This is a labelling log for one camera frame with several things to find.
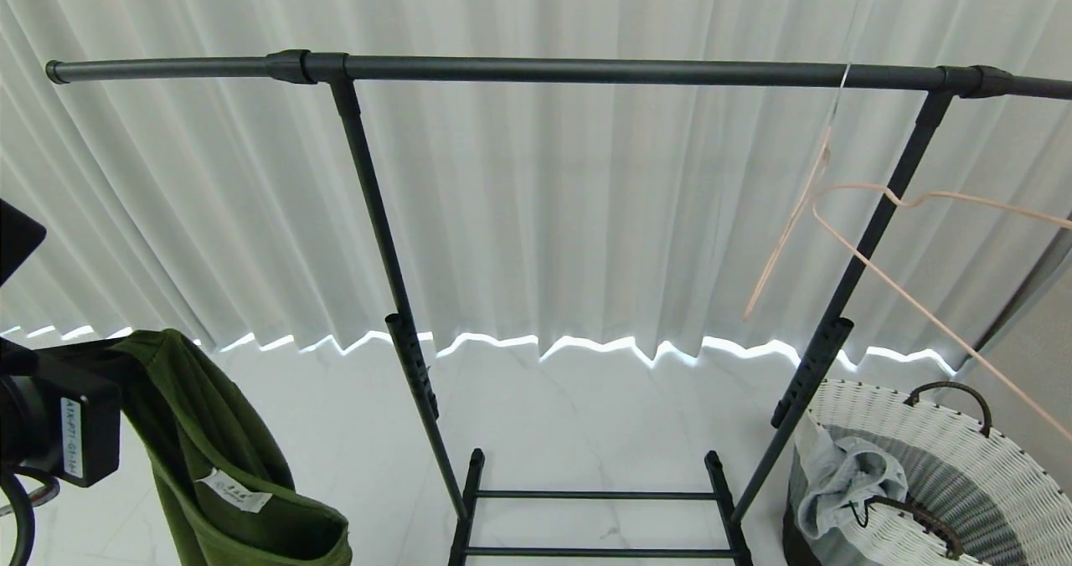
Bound black clothes rack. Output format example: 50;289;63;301
44;49;1072;566

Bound pale grey shorts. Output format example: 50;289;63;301
794;435;910;542

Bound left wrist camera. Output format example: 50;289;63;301
0;199;47;286

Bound green shirt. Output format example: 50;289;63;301
113;329;353;566

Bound white laundry basket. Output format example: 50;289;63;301
783;379;1072;566

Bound pink clothes hanger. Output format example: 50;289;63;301
811;183;1072;445
743;64;853;322

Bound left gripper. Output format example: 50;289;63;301
0;337;124;489

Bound white curtain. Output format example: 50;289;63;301
0;0;1072;372

